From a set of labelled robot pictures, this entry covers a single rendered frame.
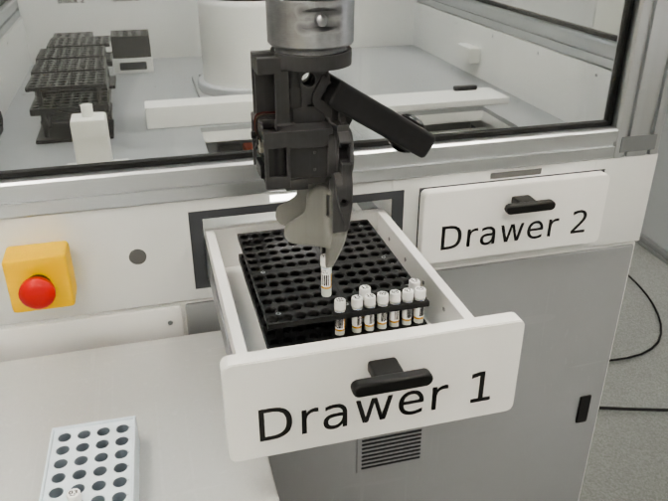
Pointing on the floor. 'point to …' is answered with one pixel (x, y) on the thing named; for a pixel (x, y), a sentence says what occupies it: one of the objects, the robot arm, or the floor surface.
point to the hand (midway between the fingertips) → (334, 250)
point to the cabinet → (567, 264)
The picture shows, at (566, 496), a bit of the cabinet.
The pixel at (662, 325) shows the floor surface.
